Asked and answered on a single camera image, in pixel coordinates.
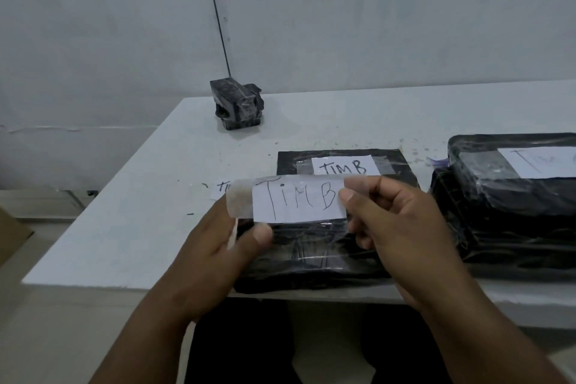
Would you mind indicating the white label thin writing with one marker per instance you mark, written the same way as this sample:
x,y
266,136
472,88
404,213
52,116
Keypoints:
x,y
535,161

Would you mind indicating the large black package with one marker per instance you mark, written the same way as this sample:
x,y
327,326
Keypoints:
x,y
450,226

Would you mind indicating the grey metal frame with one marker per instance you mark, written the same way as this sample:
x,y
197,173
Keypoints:
x,y
92,193

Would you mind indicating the rounded black package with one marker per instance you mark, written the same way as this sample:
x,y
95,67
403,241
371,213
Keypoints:
x,y
486,190

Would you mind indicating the person's dark trousers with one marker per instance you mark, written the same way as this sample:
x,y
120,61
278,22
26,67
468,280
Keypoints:
x,y
270,347

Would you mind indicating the folded white paper sign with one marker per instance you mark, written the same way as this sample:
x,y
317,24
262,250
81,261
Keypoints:
x,y
438,162

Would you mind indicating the white label black bottom line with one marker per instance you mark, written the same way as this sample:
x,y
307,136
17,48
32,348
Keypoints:
x,y
292,201

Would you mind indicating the white label bold writing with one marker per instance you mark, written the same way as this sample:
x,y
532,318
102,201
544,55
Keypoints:
x,y
346,167

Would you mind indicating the small lumpy black package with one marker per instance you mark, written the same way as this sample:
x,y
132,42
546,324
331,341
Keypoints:
x,y
227,95

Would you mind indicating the person's left hand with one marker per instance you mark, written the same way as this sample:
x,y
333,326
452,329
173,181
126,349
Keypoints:
x,y
211,271

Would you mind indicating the white label small writing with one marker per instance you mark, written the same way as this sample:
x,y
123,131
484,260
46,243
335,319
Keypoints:
x,y
221,188

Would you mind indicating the brown cardboard sheet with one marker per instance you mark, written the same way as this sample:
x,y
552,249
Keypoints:
x,y
13,235

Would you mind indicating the person's right hand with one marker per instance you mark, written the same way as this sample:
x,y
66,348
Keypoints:
x,y
405,244

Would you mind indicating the thick black package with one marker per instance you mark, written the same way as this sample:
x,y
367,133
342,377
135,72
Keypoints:
x,y
288,165

